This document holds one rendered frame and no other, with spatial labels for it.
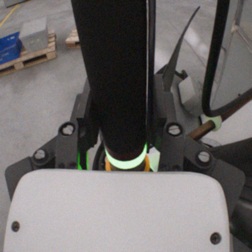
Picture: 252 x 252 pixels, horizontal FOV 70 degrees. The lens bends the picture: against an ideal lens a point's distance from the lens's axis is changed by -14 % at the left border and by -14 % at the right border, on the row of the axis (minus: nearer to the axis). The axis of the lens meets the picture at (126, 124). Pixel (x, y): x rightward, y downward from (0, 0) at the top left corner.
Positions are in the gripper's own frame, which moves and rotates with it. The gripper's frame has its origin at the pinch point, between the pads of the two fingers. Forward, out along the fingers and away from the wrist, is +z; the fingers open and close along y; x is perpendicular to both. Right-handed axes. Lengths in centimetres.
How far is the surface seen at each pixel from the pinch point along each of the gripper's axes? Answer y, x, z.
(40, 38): -141, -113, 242
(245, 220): 10.9, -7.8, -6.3
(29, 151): -107, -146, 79
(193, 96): 15.9, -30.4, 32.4
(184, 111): 13.6, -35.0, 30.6
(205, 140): 17.8, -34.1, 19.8
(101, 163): -6.7, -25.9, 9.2
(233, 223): 9.9, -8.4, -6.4
